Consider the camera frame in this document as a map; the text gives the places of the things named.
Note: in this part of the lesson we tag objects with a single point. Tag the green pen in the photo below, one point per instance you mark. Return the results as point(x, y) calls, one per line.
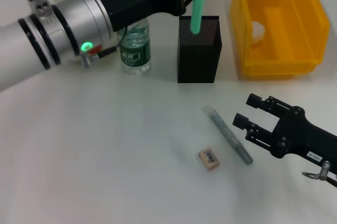
point(196, 19)

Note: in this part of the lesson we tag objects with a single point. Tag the white paper ball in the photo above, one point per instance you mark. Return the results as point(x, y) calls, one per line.
point(258, 33)

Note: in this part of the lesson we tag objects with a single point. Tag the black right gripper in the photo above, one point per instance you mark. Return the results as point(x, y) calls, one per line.
point(300, 137)

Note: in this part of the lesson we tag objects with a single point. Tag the grey pen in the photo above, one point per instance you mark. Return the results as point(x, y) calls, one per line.
point(226, 132)

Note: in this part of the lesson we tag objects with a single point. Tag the green label water bottle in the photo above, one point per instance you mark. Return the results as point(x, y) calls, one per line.
point(134, 58)

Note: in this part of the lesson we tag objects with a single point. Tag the yellow plastic storage bin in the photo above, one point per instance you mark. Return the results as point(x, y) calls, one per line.
point(289, 24)

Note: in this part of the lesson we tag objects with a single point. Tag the beige eraser with barcode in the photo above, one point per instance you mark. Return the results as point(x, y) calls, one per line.
point(208, 158)

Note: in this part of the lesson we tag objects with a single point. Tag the black mesh pen holder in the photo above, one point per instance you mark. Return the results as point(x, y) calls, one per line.
point(197, 61)

